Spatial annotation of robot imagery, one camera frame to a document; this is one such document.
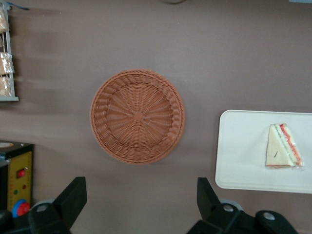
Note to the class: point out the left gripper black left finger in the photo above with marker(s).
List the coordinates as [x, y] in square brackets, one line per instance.
[68, 204]

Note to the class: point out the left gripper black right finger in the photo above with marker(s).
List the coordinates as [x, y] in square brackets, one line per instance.
[214, 212]

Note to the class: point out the triangle sandwich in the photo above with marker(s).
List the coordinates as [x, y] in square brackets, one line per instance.
[278, 151]

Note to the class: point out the cream plastic tray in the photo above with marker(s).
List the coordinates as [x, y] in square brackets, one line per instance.
[239, 151]

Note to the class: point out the brown round wicker basket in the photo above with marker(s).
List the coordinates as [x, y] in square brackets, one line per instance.
[137, 117]

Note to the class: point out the black machine with yellow panel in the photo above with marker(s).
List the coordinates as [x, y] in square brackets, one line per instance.
[20, 170]

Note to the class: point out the clear bagged pastry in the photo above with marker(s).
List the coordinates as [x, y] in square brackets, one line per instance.
[3, 22]
[6, 64]
[5, 85]

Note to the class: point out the blue tape strip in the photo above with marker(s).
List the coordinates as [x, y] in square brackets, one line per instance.
[20, 6]

